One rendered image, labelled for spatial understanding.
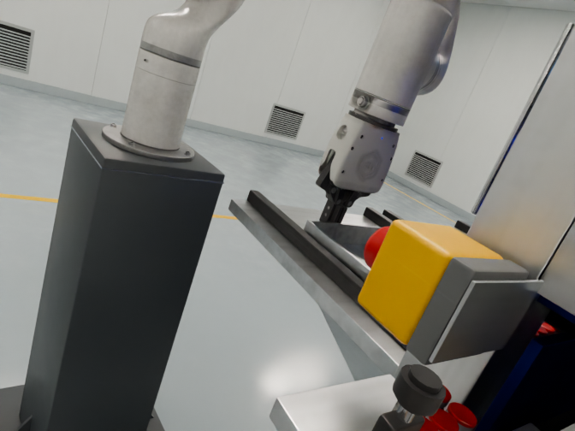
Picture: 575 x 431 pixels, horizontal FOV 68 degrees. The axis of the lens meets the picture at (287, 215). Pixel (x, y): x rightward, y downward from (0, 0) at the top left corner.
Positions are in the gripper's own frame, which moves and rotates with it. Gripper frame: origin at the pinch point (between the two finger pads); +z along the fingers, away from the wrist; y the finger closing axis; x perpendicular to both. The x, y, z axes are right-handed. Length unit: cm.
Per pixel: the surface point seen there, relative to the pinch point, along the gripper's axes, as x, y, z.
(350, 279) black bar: -14.8, -8.0, 2.0
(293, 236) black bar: -2.4, -8.0, 3.2
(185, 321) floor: 89, 34, 94
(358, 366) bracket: -17.8, -2.3, 13.8
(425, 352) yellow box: -33.7, -21.6, -5.2
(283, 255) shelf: -5.2, -10.8, 4.7
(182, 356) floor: 69, 26, 94
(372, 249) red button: -25.2, -20.0, -7.8
